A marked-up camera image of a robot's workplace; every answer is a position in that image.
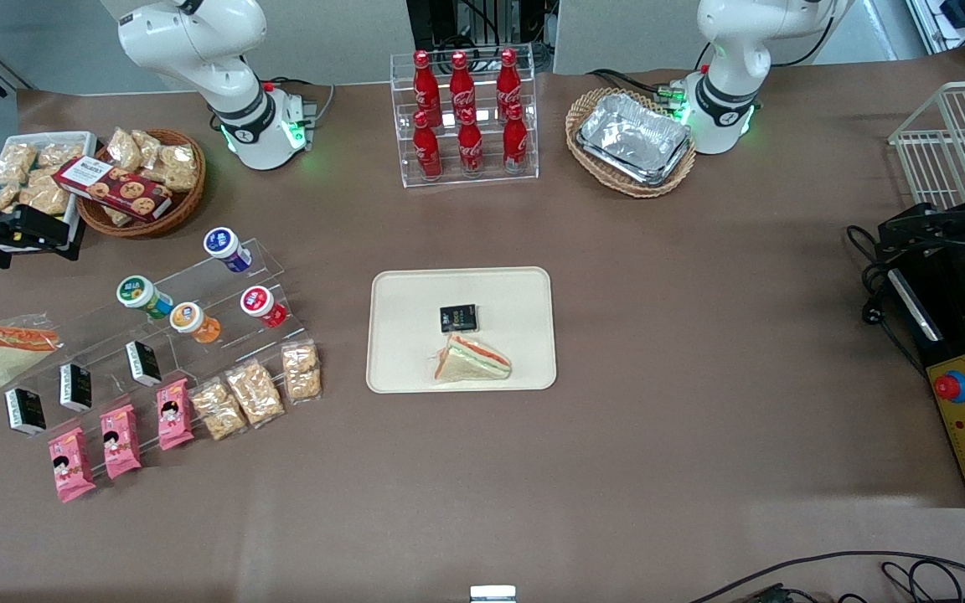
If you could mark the black machine with yellow panel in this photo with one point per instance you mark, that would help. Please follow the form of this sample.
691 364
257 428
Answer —
943 343

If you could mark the pink snack pack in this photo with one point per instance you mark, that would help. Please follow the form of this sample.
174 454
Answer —
121 441
70 465
174 414

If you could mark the red cookie box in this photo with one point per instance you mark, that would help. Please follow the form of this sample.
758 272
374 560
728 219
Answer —
114 188

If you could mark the red emergency stop button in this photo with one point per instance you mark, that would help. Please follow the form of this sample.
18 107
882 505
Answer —
952 387

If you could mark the red cola bottle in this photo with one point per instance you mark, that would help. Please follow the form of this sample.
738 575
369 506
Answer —
471 146
508 79
427 151
461 84
515 142
425 88

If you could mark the wrapped triangle sandwich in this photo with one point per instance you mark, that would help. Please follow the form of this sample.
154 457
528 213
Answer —
1 360
470 362

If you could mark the green gum bottle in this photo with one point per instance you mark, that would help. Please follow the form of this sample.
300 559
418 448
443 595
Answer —
141 295

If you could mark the oval light wicker basket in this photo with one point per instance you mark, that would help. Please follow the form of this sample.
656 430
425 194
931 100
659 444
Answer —
608 180

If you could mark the black box with green print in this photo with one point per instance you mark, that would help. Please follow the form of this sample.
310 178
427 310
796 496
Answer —
458 318

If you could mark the small black white box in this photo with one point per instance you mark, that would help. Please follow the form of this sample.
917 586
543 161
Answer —
26 410
76 387
144 363

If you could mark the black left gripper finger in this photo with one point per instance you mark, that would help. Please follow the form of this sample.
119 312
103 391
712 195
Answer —
926 216
926 240

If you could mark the aluminium foil tray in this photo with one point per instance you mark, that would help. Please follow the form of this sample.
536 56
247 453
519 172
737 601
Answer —
633 138

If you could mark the beige plastic tray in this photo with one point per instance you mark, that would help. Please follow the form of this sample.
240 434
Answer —
415 335

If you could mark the black equipment rack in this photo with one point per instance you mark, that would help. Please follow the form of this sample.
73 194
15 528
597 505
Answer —
449 21

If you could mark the red gum bottle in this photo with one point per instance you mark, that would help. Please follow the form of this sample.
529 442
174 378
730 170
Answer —
260 304

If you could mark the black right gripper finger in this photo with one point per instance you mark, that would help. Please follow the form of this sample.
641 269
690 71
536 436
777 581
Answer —
54 242
43 219

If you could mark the white rectangular tray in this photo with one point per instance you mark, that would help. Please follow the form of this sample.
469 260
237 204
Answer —
87 141

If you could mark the clear peanut brittle pack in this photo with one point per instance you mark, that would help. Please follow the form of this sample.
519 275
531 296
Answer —
255 394
13 163
59 155
116 216
2 198
124 149
218 409
43 197
178 167
301 371
149 146

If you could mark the blue gum bottle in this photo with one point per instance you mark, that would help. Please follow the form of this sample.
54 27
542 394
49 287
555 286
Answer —
224 245

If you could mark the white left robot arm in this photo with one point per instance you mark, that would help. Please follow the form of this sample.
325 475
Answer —
734 50

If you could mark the round brown wicker basket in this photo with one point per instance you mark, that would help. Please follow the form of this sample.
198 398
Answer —
181 209

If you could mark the clear acrylic stepped shelf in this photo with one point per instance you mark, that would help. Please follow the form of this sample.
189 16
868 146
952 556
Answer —
223 289

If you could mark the orange gum bottle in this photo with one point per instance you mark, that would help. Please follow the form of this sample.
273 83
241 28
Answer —
191 320

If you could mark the clear acrylic bottle rack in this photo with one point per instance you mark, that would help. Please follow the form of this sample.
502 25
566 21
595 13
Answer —
487 180

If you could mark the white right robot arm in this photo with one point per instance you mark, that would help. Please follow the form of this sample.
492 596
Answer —
198 33

